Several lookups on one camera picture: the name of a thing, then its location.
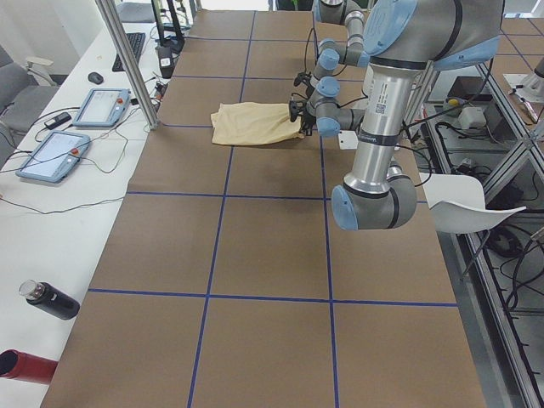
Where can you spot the red cylinder bottle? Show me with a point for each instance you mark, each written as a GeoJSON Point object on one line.
{"type": "Point", "coordinates": [26, 367]}

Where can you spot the teach pendant tablet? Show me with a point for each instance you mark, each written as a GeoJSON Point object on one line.
{"type": "Point", "coordinates": [55, 157]}
{"type": "Point", "coordinates": [102, 108]}

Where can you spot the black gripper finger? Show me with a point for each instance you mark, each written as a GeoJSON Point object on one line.
{"type": "Point", "coordinates": [306, 130]}
{"type": "Point", "coordinates": [297, 108]}

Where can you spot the black water bottle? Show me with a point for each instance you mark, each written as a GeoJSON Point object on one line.
{"type": "Point", "coordinates": [49, 299]}

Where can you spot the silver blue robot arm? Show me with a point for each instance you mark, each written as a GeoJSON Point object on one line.
{"type": "Point", "coordinates": [396, 41]}
{"type": "Point", "coordinates": [340, 42]}

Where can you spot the upper teach pendant tablet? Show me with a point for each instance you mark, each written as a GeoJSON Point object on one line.
{"type": "Point", "coordinates": [102, 108]}

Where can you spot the lower teach pendant tablet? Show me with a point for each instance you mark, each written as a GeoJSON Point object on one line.
{"type": "Point", "coordinates": [55, 157]}

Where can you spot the black computer mouse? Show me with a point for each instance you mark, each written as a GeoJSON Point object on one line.
{"type": "Point", "coordinates": [95, 78]}

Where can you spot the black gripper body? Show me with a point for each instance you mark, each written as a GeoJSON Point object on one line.
{"type": "Point", "coordinates": [303, 111]}
{"type": "Point", "coordinates": [309, 91]}

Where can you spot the aluminium frame post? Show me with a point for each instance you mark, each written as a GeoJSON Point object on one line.
{"type": "Point", "coordinates": [107, 9]}

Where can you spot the beige long sleeve shirt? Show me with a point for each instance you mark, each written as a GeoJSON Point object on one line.
{"type": "Point", "coordinates": [250, 123]}

